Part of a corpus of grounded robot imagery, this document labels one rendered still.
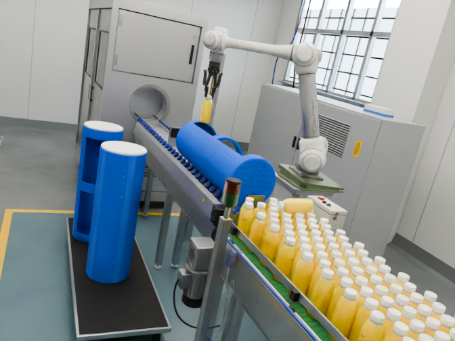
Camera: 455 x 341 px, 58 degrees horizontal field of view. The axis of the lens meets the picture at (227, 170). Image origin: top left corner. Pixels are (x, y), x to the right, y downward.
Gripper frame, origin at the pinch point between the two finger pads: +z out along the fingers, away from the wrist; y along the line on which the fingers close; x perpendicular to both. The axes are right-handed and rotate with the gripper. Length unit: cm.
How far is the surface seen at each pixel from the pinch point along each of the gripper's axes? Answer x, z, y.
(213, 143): 39.6, 24.4, 9.2
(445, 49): -46, -72, -263
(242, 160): 75, 23, 8
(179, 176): 5, 58, 13
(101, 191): 11, 67, 64
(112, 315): 49, 129, 57
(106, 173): 13, 55, 62
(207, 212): 59, 60, 14
